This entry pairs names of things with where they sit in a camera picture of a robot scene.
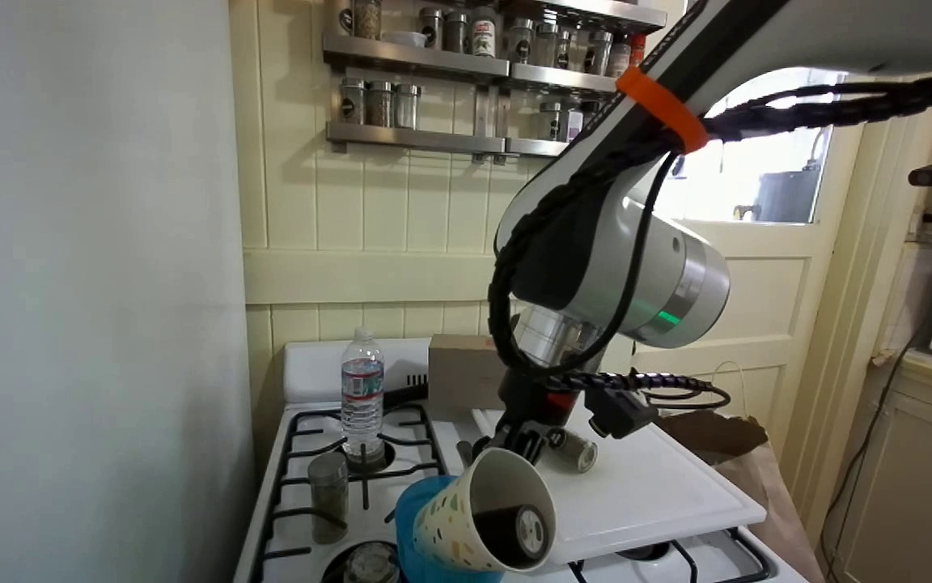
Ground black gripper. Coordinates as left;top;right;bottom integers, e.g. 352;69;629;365
454;365;589;468

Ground white paper cup coloured dots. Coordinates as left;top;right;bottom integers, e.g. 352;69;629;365
411;443;562;581

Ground blue plastic bowl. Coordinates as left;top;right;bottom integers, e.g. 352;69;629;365
393;473;516;583

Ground grey shaker cup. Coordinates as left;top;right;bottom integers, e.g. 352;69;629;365
304;450;352;548

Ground white gas stove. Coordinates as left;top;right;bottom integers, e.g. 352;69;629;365
229;333;817;583

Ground black stove grate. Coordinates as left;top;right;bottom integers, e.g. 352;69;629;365
248;401;454;583
568;523;782;583

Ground brown cardboard box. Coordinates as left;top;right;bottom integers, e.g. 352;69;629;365
425;329;516;421

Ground round gas burner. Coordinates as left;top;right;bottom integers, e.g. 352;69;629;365
339;536;404;583
343;433;395;476

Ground white cutting board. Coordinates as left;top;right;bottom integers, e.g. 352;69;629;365
469;401;770;570

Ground clear plastic water bottle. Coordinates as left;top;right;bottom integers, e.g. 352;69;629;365
338;329;387;462

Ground brown paper bag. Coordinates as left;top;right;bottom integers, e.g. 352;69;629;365
651;411;775;461

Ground white door with window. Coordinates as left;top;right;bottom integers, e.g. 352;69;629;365
605;60;871;462

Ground grey metal spice rack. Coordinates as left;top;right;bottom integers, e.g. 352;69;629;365
321;0;673;161

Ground glass spice jar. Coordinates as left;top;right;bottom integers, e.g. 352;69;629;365
338;74;370;125
445;7;473;55
393;80;425;133
503;14;541;64
582;26;614;77
366;77;398;129
419;3;446;52

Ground spice jar red white label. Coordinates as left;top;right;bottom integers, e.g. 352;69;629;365
469;7;504;60

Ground cream cabinet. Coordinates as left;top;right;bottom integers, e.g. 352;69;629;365
819;346;932;583

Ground grey mug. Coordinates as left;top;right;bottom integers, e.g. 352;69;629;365
338;0;384;43

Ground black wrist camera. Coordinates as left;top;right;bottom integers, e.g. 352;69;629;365
582;385;661;440

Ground black braided cable bundle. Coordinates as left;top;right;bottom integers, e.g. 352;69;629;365
486;60;932;437

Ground orange strap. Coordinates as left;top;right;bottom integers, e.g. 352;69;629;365
612;64;711;156

